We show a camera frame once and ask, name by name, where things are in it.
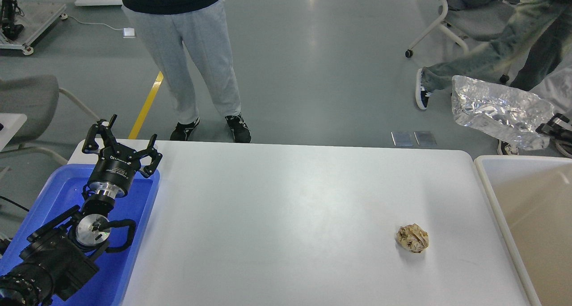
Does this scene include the crumpled brown paper ball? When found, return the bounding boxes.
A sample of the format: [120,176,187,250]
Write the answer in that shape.
[395,224,429,253]

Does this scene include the blue plastic bin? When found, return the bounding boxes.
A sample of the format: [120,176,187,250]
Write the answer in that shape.
[0,164,161,306]

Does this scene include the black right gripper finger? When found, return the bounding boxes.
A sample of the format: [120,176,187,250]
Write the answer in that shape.
[535,113,572,143]

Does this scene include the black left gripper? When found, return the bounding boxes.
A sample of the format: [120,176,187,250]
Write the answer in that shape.
[82,114,163,198]

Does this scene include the grey office chair right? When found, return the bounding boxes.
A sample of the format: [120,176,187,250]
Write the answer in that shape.
[405,0,517,58]

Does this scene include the white side table corner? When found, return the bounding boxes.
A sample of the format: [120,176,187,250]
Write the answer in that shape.
[0,113,27,151]

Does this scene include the walking person in jeans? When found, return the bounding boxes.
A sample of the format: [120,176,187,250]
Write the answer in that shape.
[414,0,572,110]

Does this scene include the person in grey sweatpants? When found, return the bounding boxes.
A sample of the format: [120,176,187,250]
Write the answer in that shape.
[122,0,252,143]

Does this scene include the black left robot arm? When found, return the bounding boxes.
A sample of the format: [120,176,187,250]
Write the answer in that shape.
[1,115,163,306]

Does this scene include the white floor power box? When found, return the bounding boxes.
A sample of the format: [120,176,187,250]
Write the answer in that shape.
[122,27,136,38]

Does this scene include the wheeled equipment cart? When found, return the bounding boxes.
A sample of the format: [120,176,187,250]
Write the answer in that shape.
[0,0,67,55]

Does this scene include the metal floor plate right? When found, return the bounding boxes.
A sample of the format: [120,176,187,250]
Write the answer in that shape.
[413,131,437,147]

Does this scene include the metal floor plate left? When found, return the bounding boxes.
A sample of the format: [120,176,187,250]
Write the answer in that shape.
[391,131,413,147]

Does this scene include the aluminium foil tray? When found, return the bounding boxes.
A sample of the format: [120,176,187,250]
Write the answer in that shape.
[451,75,554,151]

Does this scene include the grey chair left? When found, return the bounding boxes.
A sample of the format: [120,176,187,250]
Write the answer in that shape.
[0,75,101,165]

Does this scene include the beige plastic bin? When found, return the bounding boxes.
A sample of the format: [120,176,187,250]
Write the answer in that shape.
[474,155,572,306]

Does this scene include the metal floor plate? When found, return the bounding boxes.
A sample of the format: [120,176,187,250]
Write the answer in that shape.
[391,131,413,147]
[413,131,437,147]

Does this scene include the seated person white trousers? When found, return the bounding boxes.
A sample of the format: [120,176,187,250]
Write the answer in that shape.
[498,52,572,158]

